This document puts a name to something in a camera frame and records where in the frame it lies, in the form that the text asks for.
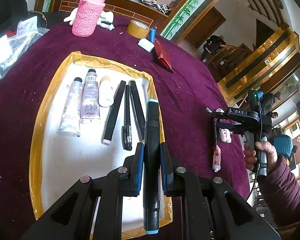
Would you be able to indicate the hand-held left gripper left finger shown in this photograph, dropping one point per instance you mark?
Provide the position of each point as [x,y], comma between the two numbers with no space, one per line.
[139,172]

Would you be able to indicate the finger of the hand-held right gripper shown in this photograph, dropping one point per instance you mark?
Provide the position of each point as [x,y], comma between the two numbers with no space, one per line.
[220,115]
[225,126]

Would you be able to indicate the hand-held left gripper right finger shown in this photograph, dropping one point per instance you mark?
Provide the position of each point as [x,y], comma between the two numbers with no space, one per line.
[164,172]

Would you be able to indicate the black marker blue caps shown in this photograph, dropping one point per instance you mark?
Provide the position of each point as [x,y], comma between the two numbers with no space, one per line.
[151,155]

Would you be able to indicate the white tube red pattern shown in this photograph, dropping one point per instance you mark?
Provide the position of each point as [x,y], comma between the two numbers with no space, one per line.
[216,157]

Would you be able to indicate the thin black pen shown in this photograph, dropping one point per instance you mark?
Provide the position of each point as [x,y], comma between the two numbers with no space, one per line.
[127,120]

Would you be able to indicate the white tray with gold tape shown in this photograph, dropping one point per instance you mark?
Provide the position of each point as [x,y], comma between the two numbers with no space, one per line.
[77,160]

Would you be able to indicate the black marker red cap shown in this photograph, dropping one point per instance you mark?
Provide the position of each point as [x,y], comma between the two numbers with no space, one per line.
[137,107]

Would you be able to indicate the black marker pink tip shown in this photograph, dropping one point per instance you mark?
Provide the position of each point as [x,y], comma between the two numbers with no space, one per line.
[113,112]

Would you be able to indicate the white bottle orange cap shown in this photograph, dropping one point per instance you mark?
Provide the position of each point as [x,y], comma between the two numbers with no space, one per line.
[106,95]

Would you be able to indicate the lavender printed tube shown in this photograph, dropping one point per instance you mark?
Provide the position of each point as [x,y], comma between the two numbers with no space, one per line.
[90,100]

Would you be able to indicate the pink floral tube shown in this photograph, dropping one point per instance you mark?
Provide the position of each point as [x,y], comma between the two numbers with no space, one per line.
[70,110]

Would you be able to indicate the person's right forearm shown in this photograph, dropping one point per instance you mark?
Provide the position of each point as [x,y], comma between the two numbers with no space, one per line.
[287,195]

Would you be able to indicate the person's right hand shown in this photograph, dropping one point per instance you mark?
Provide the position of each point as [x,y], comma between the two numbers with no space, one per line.
[270,152]

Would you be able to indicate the wooden stair railing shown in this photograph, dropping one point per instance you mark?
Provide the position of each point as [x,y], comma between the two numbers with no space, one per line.
[235,55]

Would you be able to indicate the red foil packet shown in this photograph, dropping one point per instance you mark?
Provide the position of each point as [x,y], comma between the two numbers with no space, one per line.
[162,55]

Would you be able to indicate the wooden door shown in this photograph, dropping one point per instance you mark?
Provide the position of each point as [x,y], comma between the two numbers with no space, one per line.
[205,27]

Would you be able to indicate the small white box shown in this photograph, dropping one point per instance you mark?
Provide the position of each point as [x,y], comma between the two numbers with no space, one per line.
[145,45]

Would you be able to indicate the bamboo painted panel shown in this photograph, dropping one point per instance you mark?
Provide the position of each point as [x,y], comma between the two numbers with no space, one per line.
[187,7]

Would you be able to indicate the brown tape roll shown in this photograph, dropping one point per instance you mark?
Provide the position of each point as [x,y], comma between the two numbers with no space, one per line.
[135,31]

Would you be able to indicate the pink knitted bottle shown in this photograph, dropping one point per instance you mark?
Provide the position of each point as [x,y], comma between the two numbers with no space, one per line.
[86,17]

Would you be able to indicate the clear bubble wrap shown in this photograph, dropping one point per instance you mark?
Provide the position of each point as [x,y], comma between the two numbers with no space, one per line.
[12,50]

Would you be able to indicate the white bag red print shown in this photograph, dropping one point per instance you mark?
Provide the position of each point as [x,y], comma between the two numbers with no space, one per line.
[27,25]

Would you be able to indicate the wooden counter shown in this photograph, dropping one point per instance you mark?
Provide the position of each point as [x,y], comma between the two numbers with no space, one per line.
[65,1]

